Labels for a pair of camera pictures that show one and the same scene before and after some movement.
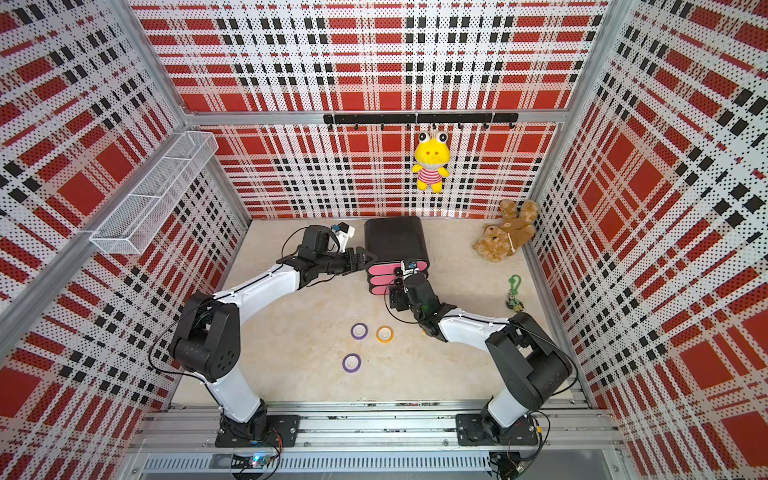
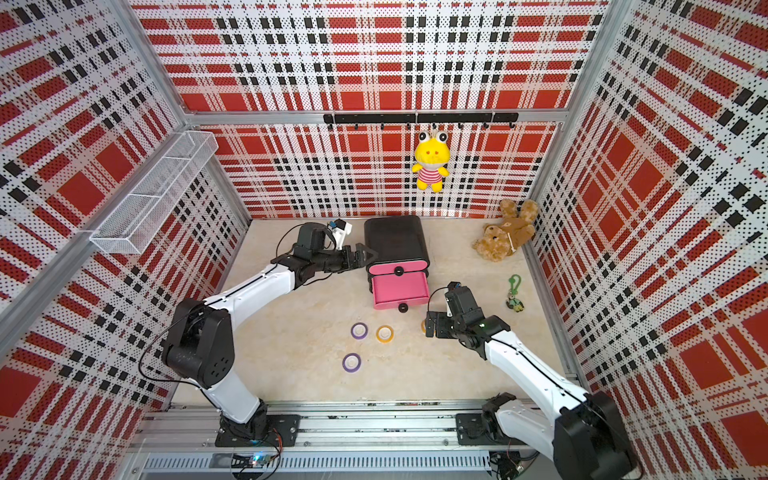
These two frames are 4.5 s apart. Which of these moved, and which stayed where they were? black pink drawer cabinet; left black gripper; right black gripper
Moved: right black gripper
Stayed: black pink drawer cabinet; left black gripper
